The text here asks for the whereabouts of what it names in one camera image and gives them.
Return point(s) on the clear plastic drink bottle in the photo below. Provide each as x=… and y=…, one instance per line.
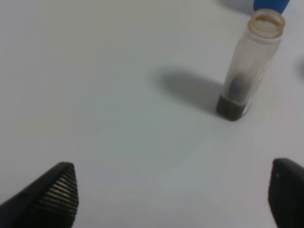
x=253, y=53

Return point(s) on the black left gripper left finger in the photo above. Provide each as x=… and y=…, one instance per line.
x=51, y=201

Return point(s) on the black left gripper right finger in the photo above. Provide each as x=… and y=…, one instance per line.
x=286, y=193

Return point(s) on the blue sleeved paper cup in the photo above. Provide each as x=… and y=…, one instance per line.
x=277, y=5

